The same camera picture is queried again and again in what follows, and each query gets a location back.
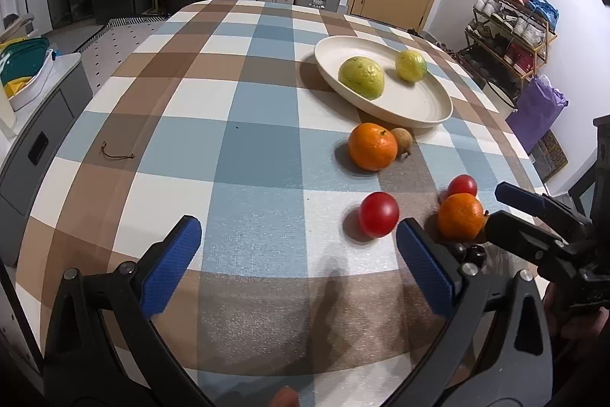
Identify wooden shoe rack with shoes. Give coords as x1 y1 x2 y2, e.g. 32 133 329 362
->
457 0 558 100

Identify patterned doormat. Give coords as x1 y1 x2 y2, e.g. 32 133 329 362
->
531 129 569 183

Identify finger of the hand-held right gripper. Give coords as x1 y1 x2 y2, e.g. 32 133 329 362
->
483 210 581 280
494 181 592 242

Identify person's right hand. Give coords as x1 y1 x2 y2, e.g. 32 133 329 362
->
543 283 610 341

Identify orange tangerine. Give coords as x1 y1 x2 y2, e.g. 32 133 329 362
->
437 193 485 241
347 123 398 172

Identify dotted white rug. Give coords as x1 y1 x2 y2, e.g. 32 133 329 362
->
48 17 167 93

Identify green and white containers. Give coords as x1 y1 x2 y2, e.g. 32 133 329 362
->
0 37 55 112

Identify grey side cabinet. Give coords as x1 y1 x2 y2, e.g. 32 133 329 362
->
0 51 93 267

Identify large green guava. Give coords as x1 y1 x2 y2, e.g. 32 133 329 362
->
338 56 386 99

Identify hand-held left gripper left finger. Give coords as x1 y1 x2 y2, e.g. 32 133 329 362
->
43 215 203 407

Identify checkered tablecloth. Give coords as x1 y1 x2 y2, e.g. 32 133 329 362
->
14 0 549 407

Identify cream round plate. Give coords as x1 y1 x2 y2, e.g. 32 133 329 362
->
313 36 453 129

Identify small green guava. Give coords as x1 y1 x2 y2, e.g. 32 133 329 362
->
395 50 428 83

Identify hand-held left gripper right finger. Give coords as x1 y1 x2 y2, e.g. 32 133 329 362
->
386 217 556 407

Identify person's left hand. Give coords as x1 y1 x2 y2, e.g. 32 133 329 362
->
269 385 300 407

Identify red tomato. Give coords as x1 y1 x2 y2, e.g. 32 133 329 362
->
358 192 400 239
447 174 478 198

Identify purple bag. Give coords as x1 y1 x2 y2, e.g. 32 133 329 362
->
505 74 569 155

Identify white bucket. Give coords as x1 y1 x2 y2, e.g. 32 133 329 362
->
482 80 518 112

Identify brown string loop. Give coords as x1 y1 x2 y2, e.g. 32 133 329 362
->
101 142 135 160

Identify small brown round fruit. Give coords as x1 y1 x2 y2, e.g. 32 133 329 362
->
391 127 414 161

